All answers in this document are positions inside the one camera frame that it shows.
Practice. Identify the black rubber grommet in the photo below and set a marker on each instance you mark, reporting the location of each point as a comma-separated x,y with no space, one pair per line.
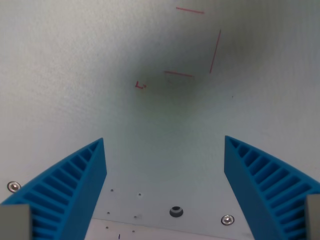
176,211

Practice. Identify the silver screw with washer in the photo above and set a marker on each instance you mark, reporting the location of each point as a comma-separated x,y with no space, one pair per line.
13,186
227,220

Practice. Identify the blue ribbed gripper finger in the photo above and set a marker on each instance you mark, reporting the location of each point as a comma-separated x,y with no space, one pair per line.
260,185
72,185

